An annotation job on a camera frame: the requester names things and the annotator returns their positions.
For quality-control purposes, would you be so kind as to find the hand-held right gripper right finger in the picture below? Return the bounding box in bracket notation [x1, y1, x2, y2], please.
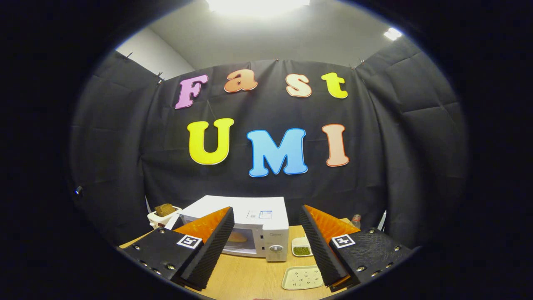
[300, 204, 417, 292]

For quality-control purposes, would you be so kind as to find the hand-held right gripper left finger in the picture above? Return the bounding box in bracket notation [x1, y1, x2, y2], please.
[124, 206, 235, 291]

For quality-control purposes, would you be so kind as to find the white microwave oven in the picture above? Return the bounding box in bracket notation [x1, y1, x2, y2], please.
[164, 195, 290, 262]

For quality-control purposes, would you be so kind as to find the white divided bean dish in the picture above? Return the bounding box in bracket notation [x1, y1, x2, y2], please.
[291, 235, 314, 257]

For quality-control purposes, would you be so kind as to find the pale green rectangular plate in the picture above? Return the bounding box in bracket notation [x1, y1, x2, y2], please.
[281, 265, 324, 290]

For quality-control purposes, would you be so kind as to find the white toaster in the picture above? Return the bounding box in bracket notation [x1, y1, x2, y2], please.
[147, 206, 182, 230]

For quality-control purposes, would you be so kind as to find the large ceiling light panel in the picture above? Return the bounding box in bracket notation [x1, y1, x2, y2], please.
[206, 0, 311, 17]

